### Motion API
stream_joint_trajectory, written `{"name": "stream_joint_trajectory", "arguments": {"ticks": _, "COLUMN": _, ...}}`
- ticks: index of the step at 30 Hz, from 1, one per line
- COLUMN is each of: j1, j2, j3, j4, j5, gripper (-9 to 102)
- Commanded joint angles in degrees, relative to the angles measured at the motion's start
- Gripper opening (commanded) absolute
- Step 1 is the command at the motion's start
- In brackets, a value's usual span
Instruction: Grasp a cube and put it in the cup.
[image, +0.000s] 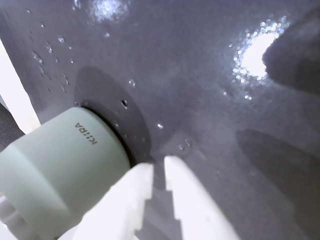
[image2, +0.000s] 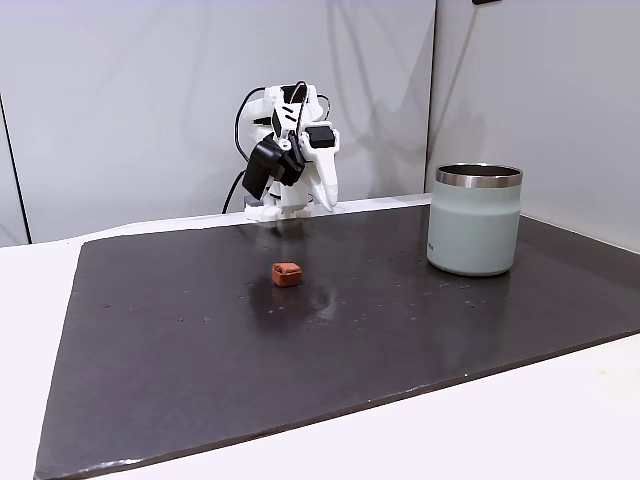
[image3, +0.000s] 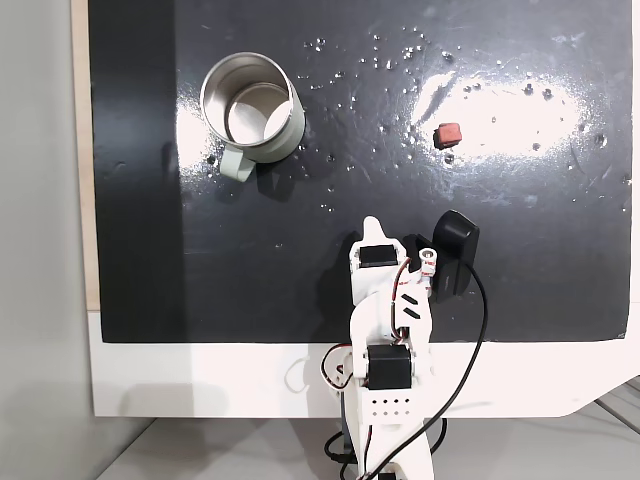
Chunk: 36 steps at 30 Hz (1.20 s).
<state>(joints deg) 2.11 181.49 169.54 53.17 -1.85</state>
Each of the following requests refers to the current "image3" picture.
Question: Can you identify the black oval camera box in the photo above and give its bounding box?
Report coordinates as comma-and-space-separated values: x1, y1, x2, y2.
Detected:
403, 209, 481, 305

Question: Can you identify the black table mat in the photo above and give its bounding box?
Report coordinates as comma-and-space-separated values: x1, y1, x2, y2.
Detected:
87, 0, 634, 345

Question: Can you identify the beige wooden board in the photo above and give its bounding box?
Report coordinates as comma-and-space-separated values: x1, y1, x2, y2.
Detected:
69, 0, 104, 314

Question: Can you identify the red cube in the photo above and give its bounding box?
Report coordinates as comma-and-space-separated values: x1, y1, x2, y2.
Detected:
433, 122, 463, 150

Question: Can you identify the pale green steel mug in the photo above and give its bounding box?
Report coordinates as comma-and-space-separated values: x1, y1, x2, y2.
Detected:
199, 52, 307, 182

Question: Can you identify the black power cable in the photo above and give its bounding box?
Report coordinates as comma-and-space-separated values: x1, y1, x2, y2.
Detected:
323, 418, 447, 480

